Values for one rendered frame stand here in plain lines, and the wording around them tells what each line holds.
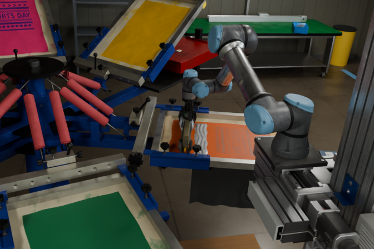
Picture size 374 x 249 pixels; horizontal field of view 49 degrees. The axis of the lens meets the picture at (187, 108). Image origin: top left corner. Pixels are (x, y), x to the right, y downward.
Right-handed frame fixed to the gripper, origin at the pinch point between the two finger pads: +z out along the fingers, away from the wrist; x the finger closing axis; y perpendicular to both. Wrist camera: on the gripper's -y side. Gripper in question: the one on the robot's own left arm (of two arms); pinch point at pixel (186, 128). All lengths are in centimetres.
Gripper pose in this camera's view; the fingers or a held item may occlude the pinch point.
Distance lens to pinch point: 231.4
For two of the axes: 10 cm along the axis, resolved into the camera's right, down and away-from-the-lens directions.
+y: -0.4, 4.3, -9.0
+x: 10.0, 0.7, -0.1
